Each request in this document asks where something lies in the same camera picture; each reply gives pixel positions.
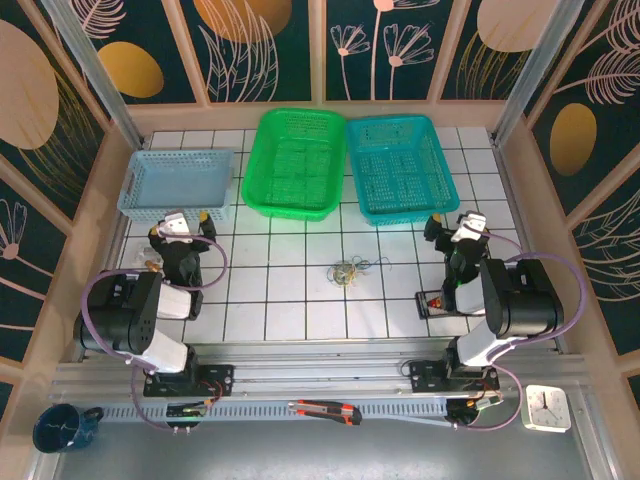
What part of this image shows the teal plastic basket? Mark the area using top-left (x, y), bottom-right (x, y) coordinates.
top-left (344, 114), bottom-right (461, 227)

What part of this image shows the pile of rubber bands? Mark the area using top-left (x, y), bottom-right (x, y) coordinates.
top-left (329, 264), bottom-right (364, 290)
top-left (332, 262), bottom-right (375, 289)

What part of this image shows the thin green cable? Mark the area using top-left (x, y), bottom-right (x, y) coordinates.
top-left (335, 255), bottom-right (371, 281)

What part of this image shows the green plastic basket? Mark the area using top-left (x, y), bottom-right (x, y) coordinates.
top-left (241, 108), bottom-right (347, 223)

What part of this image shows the thin white cable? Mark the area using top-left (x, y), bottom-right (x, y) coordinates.
top-left (329, 262), bottom-right (371, 289)

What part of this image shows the black tray with red parts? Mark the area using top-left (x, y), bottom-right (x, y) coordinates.
top-left (415, 289), bottom-right (451, 320)

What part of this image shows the light blue plastic basket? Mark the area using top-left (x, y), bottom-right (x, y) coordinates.
top-left (116, 148), bottom-right (236, 225)

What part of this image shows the black control board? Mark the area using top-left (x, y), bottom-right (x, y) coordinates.
top-left (446, 394), bottom-right (503, 426)
top-left (166, 402), bottom-right (210, 419)

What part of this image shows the white square clock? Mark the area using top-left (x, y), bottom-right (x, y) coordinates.
top-left (519, 383), bottom-right (572, 434)

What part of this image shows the red black utility knife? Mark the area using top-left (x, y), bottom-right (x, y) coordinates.
top-left (287, 399), bottom-right (363, 427)

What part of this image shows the dark blue mug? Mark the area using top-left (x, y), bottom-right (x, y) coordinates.
top-left (32, 403), bottom-right (105, 454)

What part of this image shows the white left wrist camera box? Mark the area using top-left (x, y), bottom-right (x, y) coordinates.
top-left (156, 211), bottom-right (192, 237)

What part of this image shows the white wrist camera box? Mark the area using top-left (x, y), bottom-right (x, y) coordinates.
top-left (451, 211), bottom-right (488, 245)
top-left (156, 211), bottom-right (192, 237)

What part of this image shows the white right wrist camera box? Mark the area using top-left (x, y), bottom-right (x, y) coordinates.
top-left (451, 211), bottom-right (488, 245)

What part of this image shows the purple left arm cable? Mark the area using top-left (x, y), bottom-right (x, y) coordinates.
top-left (79, 227), bottom-right (229, 432)

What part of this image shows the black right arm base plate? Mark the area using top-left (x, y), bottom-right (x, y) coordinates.
top-left (408, 358), bottom-right (501, 396)

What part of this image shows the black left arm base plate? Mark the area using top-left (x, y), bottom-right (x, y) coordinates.
top-left (143, 363), bottom-right (236, 399)

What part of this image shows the grey slotted cable duct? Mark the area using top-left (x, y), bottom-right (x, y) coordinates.
top-left (99, 399), bottom-right (454, 422)

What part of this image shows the aluminium mounting rail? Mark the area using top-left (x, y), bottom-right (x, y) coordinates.
top-left (52, 342), bottom-right (589, 401)

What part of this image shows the aluminium frame post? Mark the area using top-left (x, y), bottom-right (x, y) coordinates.
top-left (39, 0), bottom-right (150, 151)
top-left (488, 0), bottom-right (587, 147)

